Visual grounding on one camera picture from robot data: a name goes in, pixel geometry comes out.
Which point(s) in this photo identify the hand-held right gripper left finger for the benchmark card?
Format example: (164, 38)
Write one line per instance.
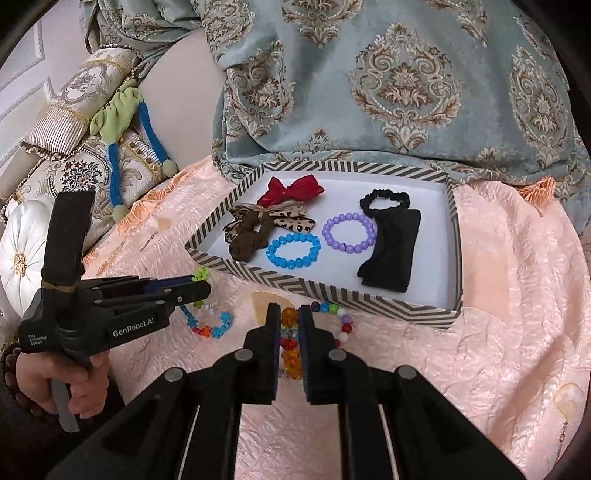
(276, 350)

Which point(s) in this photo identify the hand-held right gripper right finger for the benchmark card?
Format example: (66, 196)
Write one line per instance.
(307, 350)

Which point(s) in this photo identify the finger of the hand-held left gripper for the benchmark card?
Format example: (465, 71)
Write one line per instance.
(161, 286)
(189, 293)

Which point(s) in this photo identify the brown scrunchie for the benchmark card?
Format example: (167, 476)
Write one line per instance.
(244, 244)

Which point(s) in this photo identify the leopard print bow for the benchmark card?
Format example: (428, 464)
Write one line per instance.
(295, 224)

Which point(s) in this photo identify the black cloth headband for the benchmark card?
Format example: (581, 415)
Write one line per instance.
(392, 254)

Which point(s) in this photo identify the red satin bow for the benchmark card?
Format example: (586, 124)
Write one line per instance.
(281, 191)

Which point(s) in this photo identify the striped shallow box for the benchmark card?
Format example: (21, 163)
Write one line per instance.
(323, 198)

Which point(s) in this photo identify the thin black scrunchie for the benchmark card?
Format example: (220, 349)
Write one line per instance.
(369, 198)

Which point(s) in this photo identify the person's left forearm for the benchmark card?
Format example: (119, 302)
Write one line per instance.
(27, 443)

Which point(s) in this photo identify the person's left hand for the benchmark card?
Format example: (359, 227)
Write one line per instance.
(41, 374)

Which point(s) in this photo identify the white pleated round pillow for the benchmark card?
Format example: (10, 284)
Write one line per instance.
(23, 258)

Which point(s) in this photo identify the cream damask cushion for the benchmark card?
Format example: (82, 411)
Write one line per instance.
(78, 170)

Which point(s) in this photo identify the beige sofa backrest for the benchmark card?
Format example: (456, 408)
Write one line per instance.
(184, 115)

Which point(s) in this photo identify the green and blue plush toy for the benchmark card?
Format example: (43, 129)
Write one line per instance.
(117, 110)

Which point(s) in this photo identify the cream bolster cushion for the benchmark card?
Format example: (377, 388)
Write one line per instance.
(78, 101)

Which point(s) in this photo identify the pink quilted bedspread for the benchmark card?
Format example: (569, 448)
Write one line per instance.
(508, 300)

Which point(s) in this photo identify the blue-grey damask curtain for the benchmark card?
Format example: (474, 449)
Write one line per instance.
(415, 92)

